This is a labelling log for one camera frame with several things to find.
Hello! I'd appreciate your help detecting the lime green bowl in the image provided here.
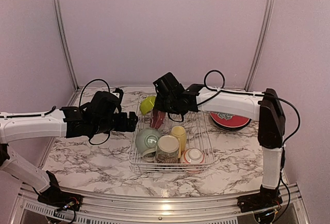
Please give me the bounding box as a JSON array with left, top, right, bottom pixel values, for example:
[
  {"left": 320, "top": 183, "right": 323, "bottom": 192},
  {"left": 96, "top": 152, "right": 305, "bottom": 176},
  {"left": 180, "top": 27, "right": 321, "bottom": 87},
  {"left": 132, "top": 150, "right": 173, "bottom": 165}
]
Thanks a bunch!
[{"left": 139, "top": 95, "right": 156, "bottom": 115}]

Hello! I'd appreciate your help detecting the orange rimmed white bowl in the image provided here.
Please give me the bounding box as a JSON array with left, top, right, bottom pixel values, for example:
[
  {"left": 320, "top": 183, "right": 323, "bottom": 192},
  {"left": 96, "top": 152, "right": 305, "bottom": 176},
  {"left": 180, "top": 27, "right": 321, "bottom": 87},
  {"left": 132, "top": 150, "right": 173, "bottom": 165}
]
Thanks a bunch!
[{"left": 180, "top": 148, "right": 205, "bottom": 174}]

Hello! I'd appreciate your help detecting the patterned cream mug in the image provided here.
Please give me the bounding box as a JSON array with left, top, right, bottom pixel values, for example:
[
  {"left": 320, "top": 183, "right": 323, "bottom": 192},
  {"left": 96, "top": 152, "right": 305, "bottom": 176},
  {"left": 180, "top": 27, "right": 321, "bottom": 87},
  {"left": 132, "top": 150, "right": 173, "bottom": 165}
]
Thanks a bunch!
[{"left": 154, "top": 135, "right": 180, "bottom": 164}]

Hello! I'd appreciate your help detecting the yellow mug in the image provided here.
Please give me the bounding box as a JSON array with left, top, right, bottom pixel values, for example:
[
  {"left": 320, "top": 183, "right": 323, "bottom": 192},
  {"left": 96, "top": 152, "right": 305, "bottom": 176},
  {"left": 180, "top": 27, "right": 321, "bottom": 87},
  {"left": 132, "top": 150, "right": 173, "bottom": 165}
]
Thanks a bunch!
[{"left": 170, "top": 125, "right": 187, "bottom": 158}]

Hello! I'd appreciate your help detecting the aluminium right corner post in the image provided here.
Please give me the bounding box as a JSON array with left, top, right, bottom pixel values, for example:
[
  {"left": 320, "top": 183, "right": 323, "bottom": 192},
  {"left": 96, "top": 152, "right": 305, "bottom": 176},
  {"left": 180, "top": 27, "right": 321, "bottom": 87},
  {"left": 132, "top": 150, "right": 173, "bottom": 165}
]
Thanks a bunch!
[{"left": 244, "top": 0, "right": 275, "bottom": 91}]

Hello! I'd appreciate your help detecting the aluminium left corner post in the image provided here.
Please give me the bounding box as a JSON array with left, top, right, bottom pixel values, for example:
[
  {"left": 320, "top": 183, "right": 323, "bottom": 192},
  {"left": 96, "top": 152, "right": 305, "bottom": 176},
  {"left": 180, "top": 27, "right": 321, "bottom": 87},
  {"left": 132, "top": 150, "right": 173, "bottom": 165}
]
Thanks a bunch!
[{"left": 53, "top": 0, "right": 79, "bottom": 91}]

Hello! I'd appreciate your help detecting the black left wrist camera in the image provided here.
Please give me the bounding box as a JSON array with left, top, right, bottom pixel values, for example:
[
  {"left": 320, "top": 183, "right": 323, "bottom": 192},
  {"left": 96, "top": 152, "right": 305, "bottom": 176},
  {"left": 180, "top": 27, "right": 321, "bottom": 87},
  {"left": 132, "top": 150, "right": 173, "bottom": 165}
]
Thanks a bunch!
[{"left": 86, "top": 88, "right": 124, "bottom": 118}]

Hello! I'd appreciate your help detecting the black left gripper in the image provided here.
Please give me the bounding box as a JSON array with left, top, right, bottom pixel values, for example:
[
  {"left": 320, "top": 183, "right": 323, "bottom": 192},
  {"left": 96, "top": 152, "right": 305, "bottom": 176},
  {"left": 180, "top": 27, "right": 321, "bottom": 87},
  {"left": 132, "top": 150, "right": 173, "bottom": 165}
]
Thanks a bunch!
[{"left": 91, "top": 111, "right": 138, "bottom": 135}]

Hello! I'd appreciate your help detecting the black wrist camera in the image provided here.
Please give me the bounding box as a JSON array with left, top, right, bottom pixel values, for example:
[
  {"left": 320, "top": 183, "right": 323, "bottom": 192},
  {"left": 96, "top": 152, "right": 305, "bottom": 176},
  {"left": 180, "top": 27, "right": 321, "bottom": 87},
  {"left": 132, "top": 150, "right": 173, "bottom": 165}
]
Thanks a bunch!
[
  {"left": 86, "top": 88, "right": 124, "bottom": 118},
  {"left": 153, "top": 72, "right": 185, "bottom": 98}
]

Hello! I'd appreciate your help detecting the red plate with teal flower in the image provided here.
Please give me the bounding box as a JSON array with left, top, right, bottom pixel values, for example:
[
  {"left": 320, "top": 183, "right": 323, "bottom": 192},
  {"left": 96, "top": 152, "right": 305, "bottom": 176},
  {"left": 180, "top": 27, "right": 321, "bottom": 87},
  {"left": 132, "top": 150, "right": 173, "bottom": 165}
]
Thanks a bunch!
[{"left": 210, "top": 112, "right": 250, "bottom": 127}]

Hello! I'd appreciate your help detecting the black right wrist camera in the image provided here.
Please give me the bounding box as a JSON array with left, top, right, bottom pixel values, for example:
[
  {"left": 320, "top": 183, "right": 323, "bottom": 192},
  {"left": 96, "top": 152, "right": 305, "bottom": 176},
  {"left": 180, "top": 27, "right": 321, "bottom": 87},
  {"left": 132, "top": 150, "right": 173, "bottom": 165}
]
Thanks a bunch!
[{"left": 153, "top": 72, "right": 185, "bottom": 98}]

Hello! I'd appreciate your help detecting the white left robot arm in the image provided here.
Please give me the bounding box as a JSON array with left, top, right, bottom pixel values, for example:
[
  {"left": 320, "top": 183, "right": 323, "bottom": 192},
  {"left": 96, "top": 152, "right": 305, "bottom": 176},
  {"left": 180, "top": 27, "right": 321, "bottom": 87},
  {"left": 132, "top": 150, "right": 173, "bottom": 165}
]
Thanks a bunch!
[{"left": 1, "top": 107, "right": 138, "bottom": 206}]

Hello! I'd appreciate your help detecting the light blue bowl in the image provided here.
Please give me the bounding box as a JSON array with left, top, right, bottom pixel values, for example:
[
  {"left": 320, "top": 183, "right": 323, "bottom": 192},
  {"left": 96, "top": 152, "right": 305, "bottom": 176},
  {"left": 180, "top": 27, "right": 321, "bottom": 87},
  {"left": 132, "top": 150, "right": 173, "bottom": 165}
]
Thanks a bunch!
[{"left": 135, "top": 127, "right": 162, "bottom": 162}]

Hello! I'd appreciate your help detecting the white wire dish rack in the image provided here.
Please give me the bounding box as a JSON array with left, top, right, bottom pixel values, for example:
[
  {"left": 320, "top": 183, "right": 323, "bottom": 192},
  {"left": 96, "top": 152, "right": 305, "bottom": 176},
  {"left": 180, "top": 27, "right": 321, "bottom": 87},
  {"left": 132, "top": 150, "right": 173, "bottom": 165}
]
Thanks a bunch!
[{"left": 129, "top": 111, "right": 215, "bottom": 174}]

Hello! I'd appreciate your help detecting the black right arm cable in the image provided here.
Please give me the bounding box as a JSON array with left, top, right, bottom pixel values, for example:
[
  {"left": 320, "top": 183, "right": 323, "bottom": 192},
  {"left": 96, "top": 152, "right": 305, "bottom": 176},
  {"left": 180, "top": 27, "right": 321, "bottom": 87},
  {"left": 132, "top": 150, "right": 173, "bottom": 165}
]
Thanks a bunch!
[{"left": 205, "top": 70, "right": 301, "bottom": 149}]

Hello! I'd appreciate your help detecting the black striped cream plate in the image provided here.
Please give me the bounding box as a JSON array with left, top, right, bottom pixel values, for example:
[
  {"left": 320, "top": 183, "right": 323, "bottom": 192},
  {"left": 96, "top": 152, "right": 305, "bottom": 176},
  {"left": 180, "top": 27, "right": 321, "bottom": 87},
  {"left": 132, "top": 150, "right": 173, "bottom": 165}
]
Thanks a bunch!
[{"left": 213, "top": 120, "right": 251, "bottom": 132}]

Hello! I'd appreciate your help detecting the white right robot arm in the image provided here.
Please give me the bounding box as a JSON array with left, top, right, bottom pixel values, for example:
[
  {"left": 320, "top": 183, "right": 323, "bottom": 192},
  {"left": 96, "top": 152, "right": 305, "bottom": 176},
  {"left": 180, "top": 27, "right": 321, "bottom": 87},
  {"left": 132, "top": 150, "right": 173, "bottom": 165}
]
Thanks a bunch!
[{"left": 153, "top": 80, "right": 286, "bottom": 207}]

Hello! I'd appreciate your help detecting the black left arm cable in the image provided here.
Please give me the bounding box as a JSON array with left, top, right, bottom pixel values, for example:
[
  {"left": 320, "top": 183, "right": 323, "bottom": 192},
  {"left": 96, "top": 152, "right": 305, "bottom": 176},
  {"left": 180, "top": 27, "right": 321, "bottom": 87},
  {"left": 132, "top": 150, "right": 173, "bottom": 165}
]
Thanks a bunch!
[{"left": 78, "top": 79, "right": 112, "bottom": 146}]

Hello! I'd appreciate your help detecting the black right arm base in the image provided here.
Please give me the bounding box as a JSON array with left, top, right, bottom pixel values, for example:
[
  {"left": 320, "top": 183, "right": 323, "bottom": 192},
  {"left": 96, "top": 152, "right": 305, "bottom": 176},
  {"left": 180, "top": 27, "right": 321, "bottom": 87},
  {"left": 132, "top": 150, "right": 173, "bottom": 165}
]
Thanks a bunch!
[{"left": 237, "top": 193, "right": 283, "bottom": 213}]

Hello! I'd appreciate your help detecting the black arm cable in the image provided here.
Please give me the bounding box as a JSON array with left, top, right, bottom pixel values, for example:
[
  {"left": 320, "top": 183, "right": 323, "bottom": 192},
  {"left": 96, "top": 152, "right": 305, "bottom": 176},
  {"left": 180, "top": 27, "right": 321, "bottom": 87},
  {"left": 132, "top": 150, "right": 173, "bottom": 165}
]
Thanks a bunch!
[
  {"left": 78, "top": 79, "right": 112, "bottom": 146},
  {"left": 205, "top": 70, "right": 301, "bottom": 149}
]

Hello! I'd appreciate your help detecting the aluminium corner post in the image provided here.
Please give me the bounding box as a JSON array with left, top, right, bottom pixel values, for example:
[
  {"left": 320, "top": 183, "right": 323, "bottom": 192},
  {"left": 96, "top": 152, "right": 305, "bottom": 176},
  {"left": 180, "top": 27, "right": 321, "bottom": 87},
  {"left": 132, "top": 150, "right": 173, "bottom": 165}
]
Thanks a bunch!
[
  {"left": 244, "top": 0, "right": 275, "bottom": 91},
  {"left": 53, "top": 0, "right": 79, "bottom": 91}
]

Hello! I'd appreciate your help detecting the pink polka dot plate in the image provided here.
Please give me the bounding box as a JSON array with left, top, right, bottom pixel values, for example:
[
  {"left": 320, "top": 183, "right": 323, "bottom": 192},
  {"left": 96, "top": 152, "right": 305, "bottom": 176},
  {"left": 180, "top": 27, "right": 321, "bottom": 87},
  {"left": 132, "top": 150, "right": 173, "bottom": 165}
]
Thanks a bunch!
[{"left": 150, "top": 108, "right": 166, "bottom": 129}]

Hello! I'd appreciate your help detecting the aluminium front rail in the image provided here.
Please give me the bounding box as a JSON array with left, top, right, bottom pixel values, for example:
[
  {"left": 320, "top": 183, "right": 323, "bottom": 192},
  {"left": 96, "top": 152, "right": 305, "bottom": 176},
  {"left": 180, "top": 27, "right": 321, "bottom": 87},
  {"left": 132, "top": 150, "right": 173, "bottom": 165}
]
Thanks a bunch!
[{"left": 10, "top": 186, "right": 310, "bottom": 224}]

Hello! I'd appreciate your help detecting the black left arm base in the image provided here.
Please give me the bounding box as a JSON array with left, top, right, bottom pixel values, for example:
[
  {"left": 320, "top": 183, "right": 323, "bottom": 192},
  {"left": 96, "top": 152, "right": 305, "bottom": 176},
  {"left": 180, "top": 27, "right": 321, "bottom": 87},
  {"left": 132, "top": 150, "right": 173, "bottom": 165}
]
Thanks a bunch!
[{"left": 38, "top": 183, "right": 83, "bottom": 211}]

